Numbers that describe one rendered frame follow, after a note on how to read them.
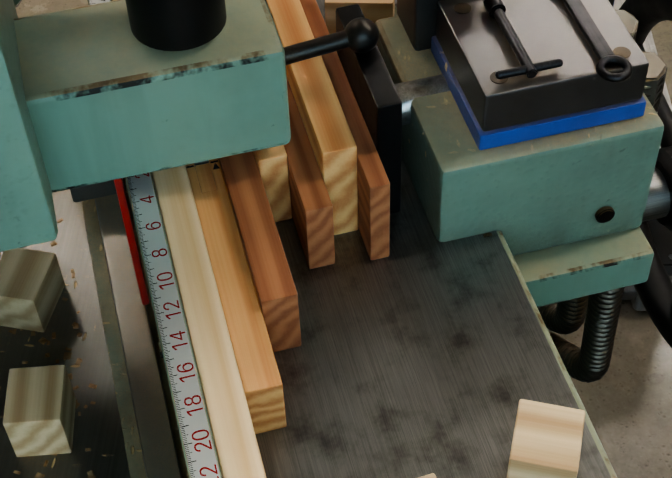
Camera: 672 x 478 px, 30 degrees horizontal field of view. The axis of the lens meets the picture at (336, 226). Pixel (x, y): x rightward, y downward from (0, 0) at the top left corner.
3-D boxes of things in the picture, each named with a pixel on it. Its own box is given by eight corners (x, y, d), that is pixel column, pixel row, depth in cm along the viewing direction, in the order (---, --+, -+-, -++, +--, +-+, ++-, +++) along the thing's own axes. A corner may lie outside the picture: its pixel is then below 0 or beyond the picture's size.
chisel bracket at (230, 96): (295, 164, 72) (286, 50, 65) (49, 215, 70) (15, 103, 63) (266, 80, 76) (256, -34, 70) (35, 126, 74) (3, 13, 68)
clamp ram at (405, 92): (495, 192, 76) (507, 81, 69) (377, 218, 75) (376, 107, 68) (449, 95, 82) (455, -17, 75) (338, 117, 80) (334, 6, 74)
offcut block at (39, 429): (72, 453, 77) (60, 419, 74) (16, 458, 77) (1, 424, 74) (76, 398, 79) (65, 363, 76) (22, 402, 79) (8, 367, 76)
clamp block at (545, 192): (645, 233, 78) (670, 129, 71) (438, 280, 76) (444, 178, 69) (557, 79, 87) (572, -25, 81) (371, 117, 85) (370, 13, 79)
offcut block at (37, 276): (44, 333, 83) (33, 301, 80) (-5, 325, 83) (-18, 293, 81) (65, 285, 85) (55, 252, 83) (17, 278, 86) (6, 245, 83)
